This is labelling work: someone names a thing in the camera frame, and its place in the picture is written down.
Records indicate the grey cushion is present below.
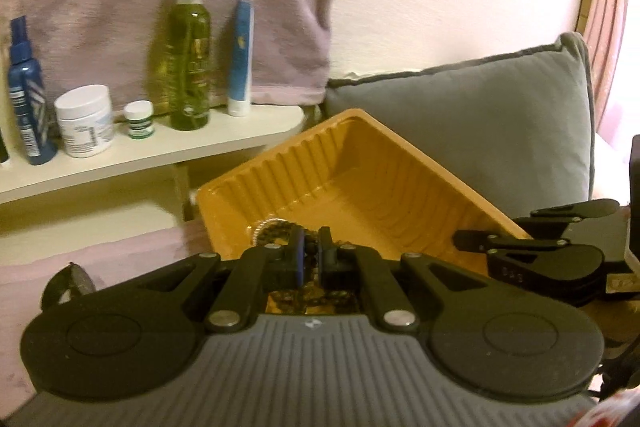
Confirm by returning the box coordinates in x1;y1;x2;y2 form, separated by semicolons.
322;31;599;258

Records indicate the blue spray bottle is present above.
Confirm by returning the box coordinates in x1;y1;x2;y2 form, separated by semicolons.
7;15;59;166

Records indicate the orange plastic tray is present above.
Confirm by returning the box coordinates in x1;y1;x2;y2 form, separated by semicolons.
194;108;534;316

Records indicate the small green label jar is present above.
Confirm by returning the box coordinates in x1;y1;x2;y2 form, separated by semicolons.
123;100;155;140

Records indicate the green oil spray bottle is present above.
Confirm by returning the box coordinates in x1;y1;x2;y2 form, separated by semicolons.
159;0;214;132

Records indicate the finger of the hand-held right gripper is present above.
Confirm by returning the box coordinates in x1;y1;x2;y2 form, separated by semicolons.
452;229;572;259
529;199;622;225

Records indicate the lavender fleece table cloth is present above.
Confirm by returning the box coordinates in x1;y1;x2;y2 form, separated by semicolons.
0;221;212;408

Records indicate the white cream jar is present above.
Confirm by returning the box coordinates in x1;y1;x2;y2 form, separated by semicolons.
53;84;115;158

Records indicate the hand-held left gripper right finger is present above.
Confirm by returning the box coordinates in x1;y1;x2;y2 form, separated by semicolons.
317;226;501;334

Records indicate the pink curtain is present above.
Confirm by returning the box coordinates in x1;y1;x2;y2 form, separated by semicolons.
582;0;640;138

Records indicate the brown bead necklace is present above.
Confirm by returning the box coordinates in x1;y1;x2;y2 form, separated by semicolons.
267;227;362;314

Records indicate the blue white tube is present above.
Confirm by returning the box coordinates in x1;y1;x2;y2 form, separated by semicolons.
227;0;256;117

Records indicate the cream shelf unit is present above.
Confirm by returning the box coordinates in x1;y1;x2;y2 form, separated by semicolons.
0;103;307;260

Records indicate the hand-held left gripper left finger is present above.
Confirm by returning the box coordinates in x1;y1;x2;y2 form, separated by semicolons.
134;226;307;334

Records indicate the black round compact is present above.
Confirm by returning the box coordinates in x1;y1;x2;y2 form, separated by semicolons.
41;261;97;309

